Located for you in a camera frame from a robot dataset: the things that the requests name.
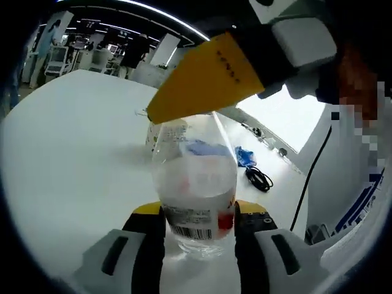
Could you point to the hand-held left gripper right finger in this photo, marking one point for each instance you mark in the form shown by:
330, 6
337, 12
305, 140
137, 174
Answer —
254, 260

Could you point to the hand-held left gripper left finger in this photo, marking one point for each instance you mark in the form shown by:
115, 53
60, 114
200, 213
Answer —
144, 254

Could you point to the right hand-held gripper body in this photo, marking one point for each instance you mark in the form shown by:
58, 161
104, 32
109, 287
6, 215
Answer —
284, 9

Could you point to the clear plastic bottle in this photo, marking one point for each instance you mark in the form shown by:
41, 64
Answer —
196, 190

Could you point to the white paper cup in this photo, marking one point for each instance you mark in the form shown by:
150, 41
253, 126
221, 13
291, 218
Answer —
151, 137

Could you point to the large window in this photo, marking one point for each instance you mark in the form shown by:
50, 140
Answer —
284, 122

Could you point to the green potted plant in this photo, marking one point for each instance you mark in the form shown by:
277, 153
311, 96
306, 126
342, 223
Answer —
162, 66

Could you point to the white cabinet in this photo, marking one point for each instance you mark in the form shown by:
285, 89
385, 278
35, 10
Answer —
150, 76

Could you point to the small dark round object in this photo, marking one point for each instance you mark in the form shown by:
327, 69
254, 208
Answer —
284, 151

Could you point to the person in white coat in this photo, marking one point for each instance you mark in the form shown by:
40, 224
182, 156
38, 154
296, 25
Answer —
321, 202

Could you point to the ceiling light strip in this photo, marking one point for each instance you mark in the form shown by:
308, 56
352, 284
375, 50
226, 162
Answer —
147, 12

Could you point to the white office chair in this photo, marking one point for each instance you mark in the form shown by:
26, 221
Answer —
56, 61

